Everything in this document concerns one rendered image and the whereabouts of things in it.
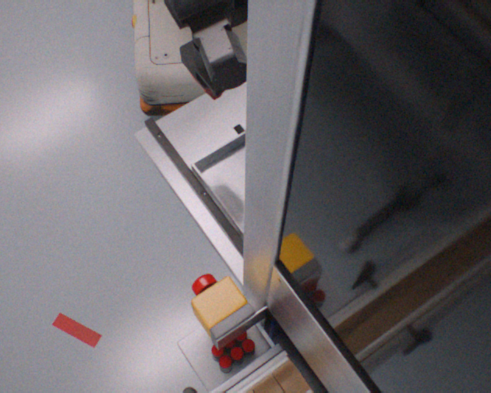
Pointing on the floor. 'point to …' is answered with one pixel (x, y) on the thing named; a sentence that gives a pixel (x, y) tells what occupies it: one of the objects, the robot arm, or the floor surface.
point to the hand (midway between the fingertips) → (216, 94)
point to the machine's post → (273, 130)
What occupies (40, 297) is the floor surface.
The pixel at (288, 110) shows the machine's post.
